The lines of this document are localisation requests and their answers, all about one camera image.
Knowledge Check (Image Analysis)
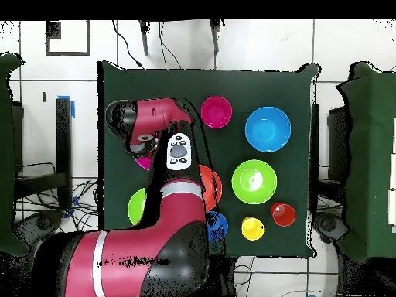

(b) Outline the small crimson pink bowl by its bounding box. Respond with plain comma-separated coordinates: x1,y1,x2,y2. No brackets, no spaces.
200,96,234,129

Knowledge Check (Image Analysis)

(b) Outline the blue tape strip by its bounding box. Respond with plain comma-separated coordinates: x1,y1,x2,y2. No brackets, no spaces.
56,94,76,118

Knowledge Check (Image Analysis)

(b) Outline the lime green bowl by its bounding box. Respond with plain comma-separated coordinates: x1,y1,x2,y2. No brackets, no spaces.
231,159,278,206
127,187,147,226

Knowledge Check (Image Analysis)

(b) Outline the large magenta bowl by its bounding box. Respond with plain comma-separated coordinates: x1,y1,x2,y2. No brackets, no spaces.
135,156,152,172

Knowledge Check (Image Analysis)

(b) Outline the dark green table cloth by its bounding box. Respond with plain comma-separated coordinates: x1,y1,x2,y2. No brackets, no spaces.
97,60,319,259

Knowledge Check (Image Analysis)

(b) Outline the green cloth covered side table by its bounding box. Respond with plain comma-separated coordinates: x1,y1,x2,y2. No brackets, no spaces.
336,61,396,262
0,53,29,258

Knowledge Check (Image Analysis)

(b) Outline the black tripod leg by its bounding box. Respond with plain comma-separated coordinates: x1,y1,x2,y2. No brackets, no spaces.
209,20,222,54
138,20,151,56

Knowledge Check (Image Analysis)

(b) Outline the black square floor frame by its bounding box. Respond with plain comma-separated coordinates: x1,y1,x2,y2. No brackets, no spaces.
45,20,91,56

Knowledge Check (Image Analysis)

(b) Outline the orange cup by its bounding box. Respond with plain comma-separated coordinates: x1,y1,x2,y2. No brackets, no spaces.
270,202,297,227

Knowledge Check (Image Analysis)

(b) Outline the black metal stand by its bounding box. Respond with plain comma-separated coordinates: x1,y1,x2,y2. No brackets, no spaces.
309,103,352,214
13,97,73,210

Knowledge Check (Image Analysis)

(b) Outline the yellow cup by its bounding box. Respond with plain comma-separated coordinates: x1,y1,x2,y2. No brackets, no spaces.
241,216,265,241

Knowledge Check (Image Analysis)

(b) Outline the small dark blue bowl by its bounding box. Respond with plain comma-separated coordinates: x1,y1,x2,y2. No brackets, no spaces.
206,210,229,243

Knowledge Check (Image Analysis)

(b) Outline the light blue bowl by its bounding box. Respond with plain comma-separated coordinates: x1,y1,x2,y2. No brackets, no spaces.
244,106,292,153

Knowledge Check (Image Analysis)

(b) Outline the black pedestal foot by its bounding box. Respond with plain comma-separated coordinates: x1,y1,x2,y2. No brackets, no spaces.
13,210,64,245
312,211,350,245

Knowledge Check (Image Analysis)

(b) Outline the orange bowl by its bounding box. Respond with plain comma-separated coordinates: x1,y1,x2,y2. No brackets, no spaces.
199,164,223,212

